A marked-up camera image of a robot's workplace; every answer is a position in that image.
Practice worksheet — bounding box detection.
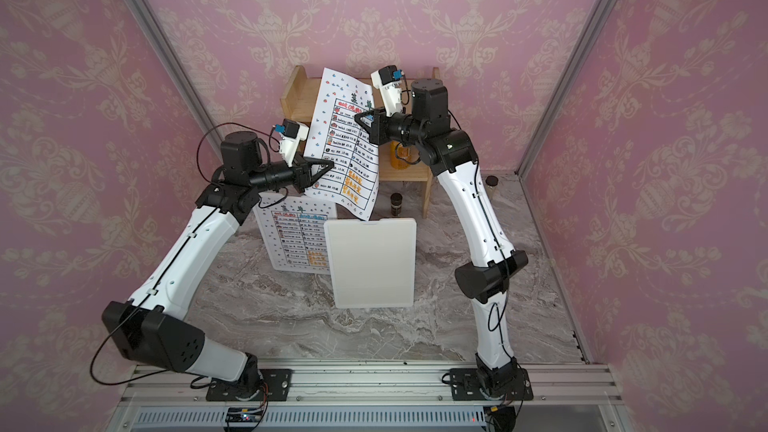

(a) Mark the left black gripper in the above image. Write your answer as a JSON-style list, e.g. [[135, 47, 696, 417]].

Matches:
[[247, 151, 335, 195]]

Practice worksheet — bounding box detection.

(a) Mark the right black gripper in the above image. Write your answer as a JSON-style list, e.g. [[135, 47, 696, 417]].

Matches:
[[358, 106, 433, 152]]

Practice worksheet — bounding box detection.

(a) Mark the paper menu sheet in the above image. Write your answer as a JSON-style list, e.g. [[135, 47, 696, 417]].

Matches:
[[304, 68, 379, 221], [272, 211, 330, 274]]

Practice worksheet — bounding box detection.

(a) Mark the white rack board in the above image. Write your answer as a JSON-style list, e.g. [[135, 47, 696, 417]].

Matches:
[[253, 192, 337, 275], [324, 218, 417, 309]]

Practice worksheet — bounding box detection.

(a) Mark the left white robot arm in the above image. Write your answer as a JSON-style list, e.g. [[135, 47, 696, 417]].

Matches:
[[102, 121, 333, 400]]

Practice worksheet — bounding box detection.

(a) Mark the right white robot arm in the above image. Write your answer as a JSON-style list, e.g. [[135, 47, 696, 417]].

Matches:
[[354, 79, 532, 401]]

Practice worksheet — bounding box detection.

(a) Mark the orange soda can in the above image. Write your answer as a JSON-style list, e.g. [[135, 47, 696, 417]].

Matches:
[[390, 142, 418, 170]]

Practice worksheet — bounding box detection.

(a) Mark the wooden two-tier shelf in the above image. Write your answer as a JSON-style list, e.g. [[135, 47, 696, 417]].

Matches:
[[280, 65, 434, 219]]

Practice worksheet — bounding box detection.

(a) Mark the small dark-capped spice bottle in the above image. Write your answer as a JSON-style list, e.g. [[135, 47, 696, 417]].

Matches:
[[390, 193, 403, 217]]

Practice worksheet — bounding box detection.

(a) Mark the small green circuit board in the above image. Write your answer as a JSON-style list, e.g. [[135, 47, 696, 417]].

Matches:
[[224, 407, 265, 426]]

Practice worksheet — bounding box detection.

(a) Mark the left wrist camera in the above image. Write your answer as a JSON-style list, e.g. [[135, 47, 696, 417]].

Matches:
[[275, 119, 309, 167]]

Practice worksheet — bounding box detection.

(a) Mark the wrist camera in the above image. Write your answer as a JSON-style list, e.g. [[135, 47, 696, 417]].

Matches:
[[275, 119, 309, 167], [371, 65, 403, 117]]

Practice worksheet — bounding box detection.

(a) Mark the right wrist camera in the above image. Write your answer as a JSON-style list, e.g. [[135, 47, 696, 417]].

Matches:
[[371, 65, 403, 117]]

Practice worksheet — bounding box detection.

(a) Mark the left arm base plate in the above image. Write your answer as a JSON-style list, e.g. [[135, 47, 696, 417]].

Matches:
[[206, 368, 293, 403]]

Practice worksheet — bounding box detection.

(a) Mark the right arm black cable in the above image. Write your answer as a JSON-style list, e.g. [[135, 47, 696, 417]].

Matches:
[[485, 299, 515, 361]]

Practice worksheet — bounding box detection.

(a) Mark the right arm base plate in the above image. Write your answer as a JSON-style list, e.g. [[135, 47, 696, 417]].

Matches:
[[441, 367, 534, 402]]

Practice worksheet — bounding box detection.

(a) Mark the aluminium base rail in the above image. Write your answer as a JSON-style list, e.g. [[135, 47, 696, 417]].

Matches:
[[106, 357, 634, 431]]

